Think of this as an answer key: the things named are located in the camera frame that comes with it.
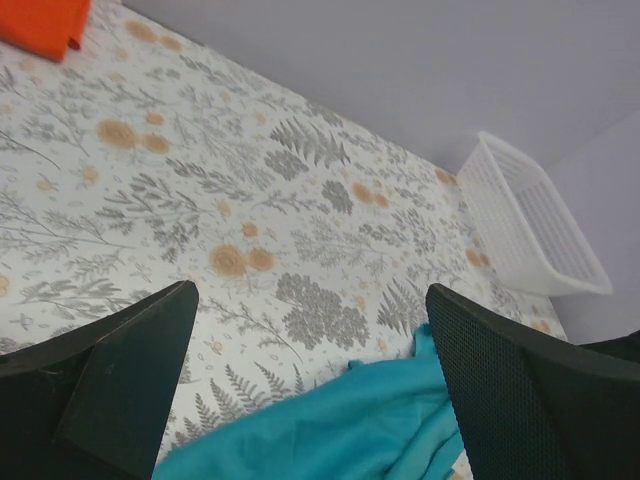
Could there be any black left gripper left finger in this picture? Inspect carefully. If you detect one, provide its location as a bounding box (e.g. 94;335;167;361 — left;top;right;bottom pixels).
1;281;199;479

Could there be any folded orange t shirt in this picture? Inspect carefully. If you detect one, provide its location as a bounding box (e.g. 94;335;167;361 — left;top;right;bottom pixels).
0;0;91;63

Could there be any teal t shirt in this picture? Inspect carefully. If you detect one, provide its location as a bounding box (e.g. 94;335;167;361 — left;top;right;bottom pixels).
152;324;464;479

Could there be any white plastic basket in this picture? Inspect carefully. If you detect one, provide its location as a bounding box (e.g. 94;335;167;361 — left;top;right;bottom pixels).
457;131;613;297

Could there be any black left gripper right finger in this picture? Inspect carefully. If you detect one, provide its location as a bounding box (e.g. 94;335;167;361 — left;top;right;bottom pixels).
426;284;639;479

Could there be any floral patterned table mat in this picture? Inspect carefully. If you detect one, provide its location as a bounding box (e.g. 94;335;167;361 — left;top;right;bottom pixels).
1;1;564;453

